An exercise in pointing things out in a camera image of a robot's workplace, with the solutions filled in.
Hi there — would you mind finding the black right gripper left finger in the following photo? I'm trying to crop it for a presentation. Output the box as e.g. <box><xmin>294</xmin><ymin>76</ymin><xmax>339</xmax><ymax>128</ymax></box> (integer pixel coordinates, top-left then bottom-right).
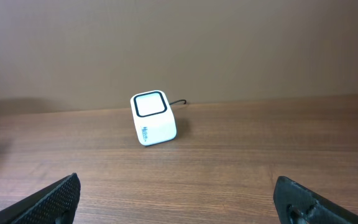
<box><xmin>0</xmin><ymin>173</ymin><xmax>81</xmax><ymax>224</ymax></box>

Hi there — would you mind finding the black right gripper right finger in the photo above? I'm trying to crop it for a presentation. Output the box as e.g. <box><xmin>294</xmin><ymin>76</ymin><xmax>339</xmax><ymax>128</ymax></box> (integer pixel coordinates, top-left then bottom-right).
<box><xmin>273</xmin><ymin>176</ymin><xmax>358</xmax><ymax>224</ymax></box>

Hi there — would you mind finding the white barcode scanner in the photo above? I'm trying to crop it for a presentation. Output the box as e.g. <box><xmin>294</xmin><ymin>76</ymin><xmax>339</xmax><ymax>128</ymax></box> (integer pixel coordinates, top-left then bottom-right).
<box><xmin>130</xmin><ymin>90</ymin><xmax>177</xmax><ymax>146</ymax></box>

